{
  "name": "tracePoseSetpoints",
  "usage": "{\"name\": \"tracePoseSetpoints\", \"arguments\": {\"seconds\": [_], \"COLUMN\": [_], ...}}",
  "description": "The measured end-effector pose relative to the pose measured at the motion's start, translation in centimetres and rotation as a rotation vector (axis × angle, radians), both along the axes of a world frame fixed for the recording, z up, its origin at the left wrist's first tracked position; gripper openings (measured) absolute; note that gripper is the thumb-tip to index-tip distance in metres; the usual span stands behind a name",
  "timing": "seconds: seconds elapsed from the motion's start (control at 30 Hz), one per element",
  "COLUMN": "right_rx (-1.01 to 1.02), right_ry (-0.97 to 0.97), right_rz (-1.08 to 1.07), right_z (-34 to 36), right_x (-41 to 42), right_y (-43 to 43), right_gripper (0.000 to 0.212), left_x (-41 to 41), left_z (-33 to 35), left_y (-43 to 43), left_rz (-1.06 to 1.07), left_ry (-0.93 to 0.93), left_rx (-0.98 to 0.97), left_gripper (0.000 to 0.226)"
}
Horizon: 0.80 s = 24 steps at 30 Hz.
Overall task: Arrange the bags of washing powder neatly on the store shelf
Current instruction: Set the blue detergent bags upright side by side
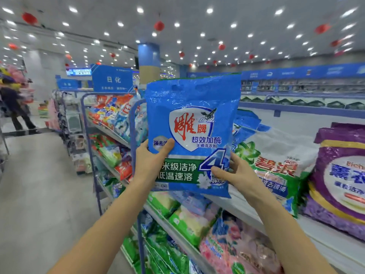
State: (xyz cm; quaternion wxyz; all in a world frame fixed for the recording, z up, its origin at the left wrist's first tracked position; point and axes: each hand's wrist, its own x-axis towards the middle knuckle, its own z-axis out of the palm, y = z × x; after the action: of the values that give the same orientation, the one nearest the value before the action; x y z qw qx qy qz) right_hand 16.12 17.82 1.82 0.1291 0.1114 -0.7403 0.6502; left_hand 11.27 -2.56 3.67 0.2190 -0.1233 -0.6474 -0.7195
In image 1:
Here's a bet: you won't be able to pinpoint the row of house-shaped cartons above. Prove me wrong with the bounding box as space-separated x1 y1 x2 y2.
241 97 365 110

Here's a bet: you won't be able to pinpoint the blue back wall sign band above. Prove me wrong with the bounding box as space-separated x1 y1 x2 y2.
187 63 365 81

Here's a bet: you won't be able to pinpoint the green blue detergent bag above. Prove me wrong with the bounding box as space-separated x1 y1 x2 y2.
102 178 127 198

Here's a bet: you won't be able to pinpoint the group of red lanterns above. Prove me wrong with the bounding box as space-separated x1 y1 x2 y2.
7 11 346 69

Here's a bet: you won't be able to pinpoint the blue tan pillar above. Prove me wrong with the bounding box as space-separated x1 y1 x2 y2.
138 42 161 84

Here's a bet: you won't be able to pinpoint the red green detergent bag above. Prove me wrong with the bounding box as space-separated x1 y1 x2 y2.
90 134 116 150

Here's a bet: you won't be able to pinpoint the person's left forearm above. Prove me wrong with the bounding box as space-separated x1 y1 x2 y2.
47 179 156 274

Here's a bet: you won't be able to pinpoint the green white detergent bag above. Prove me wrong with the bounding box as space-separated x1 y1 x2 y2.
234 127 319 219

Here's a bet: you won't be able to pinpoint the person's right forearm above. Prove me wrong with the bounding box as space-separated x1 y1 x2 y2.
252 194 337 274

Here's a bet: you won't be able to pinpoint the blue white detergent bag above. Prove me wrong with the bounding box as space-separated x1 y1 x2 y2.
114 104 135 140

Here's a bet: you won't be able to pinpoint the large blue aisle-end sign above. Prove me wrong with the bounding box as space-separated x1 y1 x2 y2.
90 64 134 93

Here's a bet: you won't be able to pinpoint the person's left hand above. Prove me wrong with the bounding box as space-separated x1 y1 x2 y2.
132 138 175 187

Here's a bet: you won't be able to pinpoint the green white-blue detergent bag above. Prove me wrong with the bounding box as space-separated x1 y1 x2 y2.
99 146 122 168

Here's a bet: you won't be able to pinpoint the orange blue detergent bag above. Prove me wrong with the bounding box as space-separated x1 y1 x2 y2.
88 95 114 127

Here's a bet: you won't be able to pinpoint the red white Libai bags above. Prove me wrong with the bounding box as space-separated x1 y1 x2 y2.
115 161 133 181

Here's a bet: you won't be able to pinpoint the small blue hanging sign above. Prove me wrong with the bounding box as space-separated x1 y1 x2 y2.
56 78 83 90

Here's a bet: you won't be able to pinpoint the orange yellow-swirl detergent bag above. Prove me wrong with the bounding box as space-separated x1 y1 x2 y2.
113 94 135 112

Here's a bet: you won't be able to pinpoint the purple lavender bag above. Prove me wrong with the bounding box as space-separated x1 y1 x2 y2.
302 122 365 242

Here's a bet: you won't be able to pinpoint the person's right hand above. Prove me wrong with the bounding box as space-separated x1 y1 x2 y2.
211 152 273 204

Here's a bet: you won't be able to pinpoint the white blue-trim detergent bag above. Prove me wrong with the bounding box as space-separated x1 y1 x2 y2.
232 109 271 153

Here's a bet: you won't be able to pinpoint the pink floral detergent bag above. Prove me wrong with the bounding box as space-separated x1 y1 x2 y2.
199 215 283 274

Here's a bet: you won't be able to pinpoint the group of ceiling spotlights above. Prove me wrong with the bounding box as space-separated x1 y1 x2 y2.
0 5 360 67

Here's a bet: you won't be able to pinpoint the grey blue-framed shelf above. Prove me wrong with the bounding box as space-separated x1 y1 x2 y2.
81 91 365 274

